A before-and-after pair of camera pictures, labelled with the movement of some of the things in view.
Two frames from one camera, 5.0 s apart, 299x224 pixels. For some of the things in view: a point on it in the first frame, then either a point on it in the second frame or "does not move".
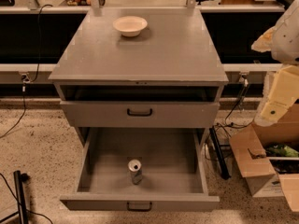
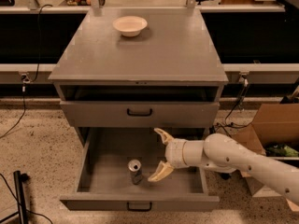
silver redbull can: x=135 y=167 does not move
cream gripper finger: x=281 y=90 to x=174 y=154
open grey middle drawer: x=174 y=163 does not move
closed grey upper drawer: x=141 y=114 does not move
